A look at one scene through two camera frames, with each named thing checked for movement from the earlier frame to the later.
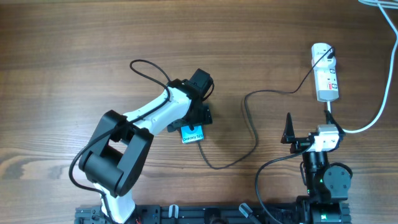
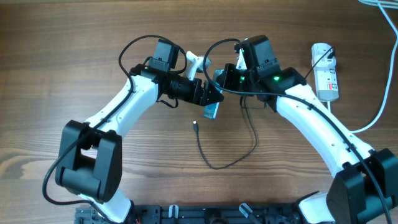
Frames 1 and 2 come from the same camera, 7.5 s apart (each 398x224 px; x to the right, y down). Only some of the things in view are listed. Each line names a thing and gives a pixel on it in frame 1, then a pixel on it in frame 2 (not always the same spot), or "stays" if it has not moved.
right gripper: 300,144 to 226,79
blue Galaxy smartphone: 189,135 to 210,111
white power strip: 326,74 stays
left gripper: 203,117 to 200,98
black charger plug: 331,55 stays
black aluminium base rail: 303,213 stays
